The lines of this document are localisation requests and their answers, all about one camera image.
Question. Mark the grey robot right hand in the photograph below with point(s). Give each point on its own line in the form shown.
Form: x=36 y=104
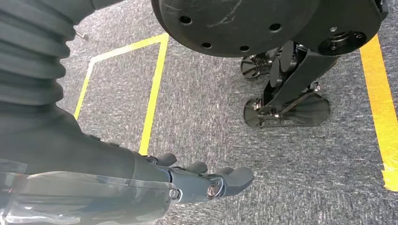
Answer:
x=77 y=174

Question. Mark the yellow floor tape strip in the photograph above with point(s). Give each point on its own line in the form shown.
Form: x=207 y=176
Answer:
x=381 y=108

